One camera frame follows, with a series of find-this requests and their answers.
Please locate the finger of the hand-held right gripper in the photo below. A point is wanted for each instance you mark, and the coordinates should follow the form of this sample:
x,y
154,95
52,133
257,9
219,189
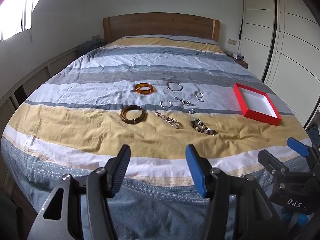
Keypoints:
x,y
271,161
297,146

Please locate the small white box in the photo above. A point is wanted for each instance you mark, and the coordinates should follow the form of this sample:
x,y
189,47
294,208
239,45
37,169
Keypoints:
x,y
237,55

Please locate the amber bangle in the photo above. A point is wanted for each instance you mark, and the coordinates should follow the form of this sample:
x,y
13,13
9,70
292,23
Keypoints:
x,y
145,93

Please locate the grey cloth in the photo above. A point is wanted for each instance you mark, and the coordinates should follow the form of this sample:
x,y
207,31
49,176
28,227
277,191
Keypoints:
x,y
91,46

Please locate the wooden headboard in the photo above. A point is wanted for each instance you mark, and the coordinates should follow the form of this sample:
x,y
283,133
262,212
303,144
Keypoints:
x,y
162,25

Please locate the white wardrobe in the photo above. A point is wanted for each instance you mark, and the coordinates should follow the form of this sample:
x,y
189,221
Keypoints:
x,y
287,55

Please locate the dark brown bangle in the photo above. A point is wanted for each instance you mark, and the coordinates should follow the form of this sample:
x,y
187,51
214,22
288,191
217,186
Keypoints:
x,y
132,121

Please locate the striped blanket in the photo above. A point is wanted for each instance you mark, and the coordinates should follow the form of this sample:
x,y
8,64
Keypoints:
x,y
100,130

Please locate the wall socket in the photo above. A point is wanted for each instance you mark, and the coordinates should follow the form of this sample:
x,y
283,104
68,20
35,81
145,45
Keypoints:
x,y
232,42

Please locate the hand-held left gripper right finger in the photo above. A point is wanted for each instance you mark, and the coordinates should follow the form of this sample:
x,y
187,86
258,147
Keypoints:
x,y
196,167

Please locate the red box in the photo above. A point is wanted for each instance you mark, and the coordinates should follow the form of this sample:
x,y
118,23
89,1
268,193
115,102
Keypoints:
x,y
257,100

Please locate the silver bangle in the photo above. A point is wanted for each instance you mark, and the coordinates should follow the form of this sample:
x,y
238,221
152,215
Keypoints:
x,y
169,86

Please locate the low wooden cabinet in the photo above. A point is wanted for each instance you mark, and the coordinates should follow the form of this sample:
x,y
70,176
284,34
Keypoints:
x,y
37,77

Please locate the window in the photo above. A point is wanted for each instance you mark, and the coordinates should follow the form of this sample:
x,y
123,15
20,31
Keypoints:
x,y
15,12

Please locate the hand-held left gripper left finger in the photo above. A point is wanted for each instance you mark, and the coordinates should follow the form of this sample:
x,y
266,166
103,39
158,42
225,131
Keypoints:
x,y
120,173

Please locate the wooden bed frame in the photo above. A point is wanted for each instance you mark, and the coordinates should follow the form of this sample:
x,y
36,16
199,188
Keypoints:
x,y
22,202

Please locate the wooden nightstand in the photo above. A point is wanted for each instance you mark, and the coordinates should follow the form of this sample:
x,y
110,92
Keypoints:
x,y
242,63

